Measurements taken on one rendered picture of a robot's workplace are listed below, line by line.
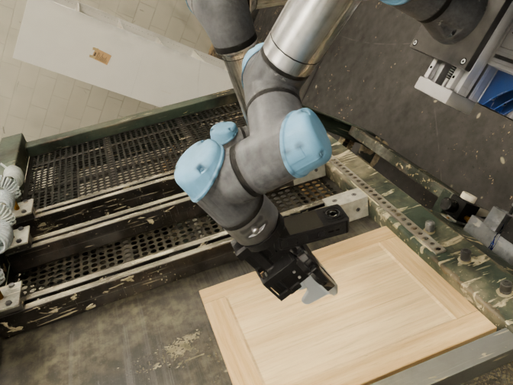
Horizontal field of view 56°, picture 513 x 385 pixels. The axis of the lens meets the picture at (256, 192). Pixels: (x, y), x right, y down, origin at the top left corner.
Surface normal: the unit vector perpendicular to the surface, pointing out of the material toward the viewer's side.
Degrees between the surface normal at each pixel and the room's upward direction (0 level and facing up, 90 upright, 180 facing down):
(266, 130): 29
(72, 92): 90
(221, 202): 80
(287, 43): 46
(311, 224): 56
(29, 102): 90
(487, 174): 0
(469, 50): 0
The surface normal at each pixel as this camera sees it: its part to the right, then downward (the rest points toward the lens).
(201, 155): -0.56, -0.61
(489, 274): -0.15, -0.85
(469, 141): -0.86, -0.24
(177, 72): 0.30, 0.47
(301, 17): -0.56, 0.43
